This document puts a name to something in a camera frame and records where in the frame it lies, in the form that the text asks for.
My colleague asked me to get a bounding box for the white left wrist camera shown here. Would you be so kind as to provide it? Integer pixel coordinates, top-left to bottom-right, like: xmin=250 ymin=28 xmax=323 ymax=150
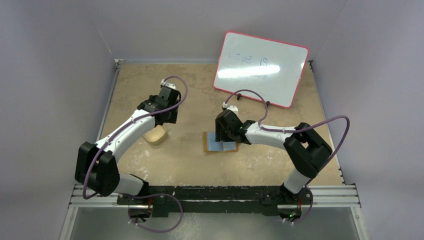
xmin=160 ymin=79 xmax=176 ymax=90

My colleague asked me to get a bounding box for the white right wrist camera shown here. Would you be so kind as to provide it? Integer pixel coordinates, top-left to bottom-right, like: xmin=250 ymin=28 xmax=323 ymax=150
xmin=222 ymin=102 xmax=239 ymax=115

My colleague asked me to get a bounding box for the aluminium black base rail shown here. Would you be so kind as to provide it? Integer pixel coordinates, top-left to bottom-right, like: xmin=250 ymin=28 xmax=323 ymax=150
xmin=69 ymin=185 xmax=361 ymax=221

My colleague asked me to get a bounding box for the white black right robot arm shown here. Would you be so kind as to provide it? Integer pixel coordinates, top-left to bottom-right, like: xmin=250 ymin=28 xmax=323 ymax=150
xmin=215 ymin=109 xmax=333 ymax=204

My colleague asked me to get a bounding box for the orange leather card holder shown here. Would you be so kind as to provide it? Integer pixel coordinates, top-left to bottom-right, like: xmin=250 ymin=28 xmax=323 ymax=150
xmin=203 ymin=131 xmax=239 ymax=153

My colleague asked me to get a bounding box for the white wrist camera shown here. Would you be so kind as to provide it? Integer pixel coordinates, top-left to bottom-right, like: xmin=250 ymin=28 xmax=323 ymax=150
xmin=160 ymin=79 xmax=176 ymax=90
xmin=222 ymin=102 xmax=239 ymax=115

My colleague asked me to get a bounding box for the pink framed whiteboard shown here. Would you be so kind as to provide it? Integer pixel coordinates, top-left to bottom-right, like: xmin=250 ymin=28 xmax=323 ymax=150
xmin=213 ymin=31 xmax=309 ymax=108

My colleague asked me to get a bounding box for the beige oval tray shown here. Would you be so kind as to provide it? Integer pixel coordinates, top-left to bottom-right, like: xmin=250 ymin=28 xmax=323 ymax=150
xmin=143 ymin=125 xmax=168 ymax=145

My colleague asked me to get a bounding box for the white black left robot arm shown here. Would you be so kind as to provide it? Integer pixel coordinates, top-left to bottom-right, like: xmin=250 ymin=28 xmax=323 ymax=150
xmin=75 ymin=84 xmax=187 ymax=205

